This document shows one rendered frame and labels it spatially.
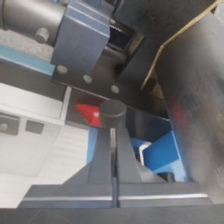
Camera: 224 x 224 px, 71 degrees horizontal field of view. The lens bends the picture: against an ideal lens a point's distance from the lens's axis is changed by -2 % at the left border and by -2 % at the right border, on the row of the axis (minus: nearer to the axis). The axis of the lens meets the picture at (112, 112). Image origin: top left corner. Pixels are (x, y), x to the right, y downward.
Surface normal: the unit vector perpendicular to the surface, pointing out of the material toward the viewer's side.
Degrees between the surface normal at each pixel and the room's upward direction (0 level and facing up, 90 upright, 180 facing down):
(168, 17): 0
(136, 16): 0
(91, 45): 0
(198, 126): 90
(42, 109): 90
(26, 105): 90
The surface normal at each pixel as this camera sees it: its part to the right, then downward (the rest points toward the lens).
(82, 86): 0.47, -0.56
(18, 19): 0.11, 0.65
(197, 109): -0.83, -0.33
